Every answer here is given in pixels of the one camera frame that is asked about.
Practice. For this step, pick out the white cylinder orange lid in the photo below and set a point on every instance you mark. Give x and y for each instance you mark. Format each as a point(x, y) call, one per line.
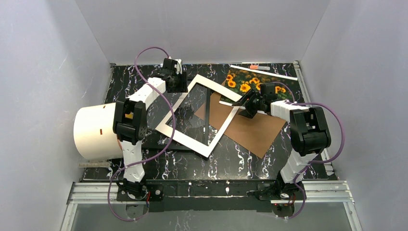
point(93, 133)

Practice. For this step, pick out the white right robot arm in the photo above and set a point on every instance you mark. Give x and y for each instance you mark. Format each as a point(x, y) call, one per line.
point(309, 132)

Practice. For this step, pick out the brown backing board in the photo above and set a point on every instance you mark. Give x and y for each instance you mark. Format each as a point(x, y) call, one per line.
point(256, 134)

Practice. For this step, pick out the black picture frame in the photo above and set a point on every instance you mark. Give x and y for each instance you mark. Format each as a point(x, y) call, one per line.
point(191, 123)

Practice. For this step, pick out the orange white marker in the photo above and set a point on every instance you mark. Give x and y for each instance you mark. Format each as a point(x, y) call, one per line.
point(261, 68)

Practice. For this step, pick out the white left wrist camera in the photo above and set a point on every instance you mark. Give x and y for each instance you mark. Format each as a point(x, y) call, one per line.
point(178, 66)

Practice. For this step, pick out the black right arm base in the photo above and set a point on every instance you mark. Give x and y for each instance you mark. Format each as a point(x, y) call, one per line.
point(278, 190)

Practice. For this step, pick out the wooden ruler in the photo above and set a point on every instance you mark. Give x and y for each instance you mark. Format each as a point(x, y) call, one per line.
point(94, 165)

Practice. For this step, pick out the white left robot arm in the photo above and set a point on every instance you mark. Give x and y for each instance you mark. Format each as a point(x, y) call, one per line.
point(130, 117)

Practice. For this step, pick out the aluminium rail frame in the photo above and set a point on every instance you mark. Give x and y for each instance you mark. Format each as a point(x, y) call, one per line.
point(209, 206)

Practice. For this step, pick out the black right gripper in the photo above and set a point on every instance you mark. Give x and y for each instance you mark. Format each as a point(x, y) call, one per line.
point(250, 104)

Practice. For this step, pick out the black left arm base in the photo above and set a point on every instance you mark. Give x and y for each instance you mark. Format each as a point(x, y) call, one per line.
point(139, 191)

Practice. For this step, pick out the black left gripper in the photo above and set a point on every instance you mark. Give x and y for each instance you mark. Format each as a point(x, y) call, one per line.
point(178, 83)

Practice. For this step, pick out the sunflower photo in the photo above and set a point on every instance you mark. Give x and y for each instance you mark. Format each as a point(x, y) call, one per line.
point(278, 90)

